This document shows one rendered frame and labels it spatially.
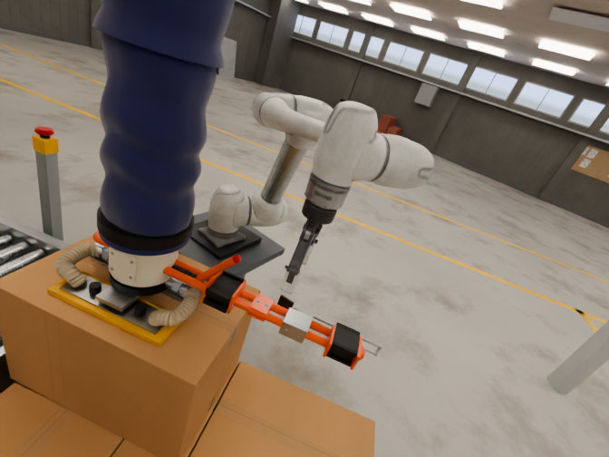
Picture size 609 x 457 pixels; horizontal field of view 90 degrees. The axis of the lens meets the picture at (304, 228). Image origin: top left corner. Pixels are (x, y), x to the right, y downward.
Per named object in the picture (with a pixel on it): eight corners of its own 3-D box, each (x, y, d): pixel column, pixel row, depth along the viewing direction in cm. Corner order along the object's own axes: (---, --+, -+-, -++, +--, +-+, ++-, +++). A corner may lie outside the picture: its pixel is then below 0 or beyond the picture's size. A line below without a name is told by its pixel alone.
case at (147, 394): (9, 378, 96) (-12, 282, 78) (112, 302, 132) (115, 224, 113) (176, 467, 90) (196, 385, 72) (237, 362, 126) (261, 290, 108)
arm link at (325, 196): (306, 175, 61) (297, 201, 64) (348, 192, 60) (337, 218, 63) (316, 166, 69) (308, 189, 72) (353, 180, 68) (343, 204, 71)
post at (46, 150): (48, 296, 185) (31, 135, 140) (59, 289, 191) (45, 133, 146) (58, 300, 185) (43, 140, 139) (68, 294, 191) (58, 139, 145)
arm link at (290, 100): (261, 88, 95) (301, 97, 101) (248, 83, 110) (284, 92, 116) (255, 131, 101) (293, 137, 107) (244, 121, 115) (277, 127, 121)
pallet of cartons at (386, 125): (401, 140, 1377) (410, 122, 1340) (391, 140, 1266) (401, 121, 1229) (381, 132, 1414) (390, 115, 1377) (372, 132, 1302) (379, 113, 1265)
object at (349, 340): (322, 356, 78) (328, 343, 76) (327, 335, 85) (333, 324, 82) (352, 370, 77) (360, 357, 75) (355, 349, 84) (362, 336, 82)
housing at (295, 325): (277, 334, 80) (282, 322, 78) (285, 316, 86) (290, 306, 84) (302, 345, 80) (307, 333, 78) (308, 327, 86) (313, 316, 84)
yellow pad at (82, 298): (46, 294, 81) (44, 279, 78) (81, 274, 89) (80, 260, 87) (159, 348, 77) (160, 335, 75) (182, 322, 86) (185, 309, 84)
